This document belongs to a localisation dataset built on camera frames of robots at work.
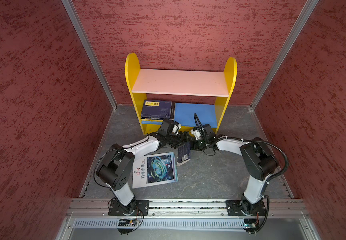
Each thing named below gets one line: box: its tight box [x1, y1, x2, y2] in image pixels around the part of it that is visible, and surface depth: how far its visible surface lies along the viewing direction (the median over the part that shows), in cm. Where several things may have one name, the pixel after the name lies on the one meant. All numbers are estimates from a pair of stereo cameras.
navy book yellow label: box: [176, 142, 191, 167], surface depth 87 cm
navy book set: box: [141, 100, 172, 120], surface depth 94 cm
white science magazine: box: [132, 152, 179, 189], surface depth 88 cm
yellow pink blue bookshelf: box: [125, 53, 238, 135], surface depth 80 cm
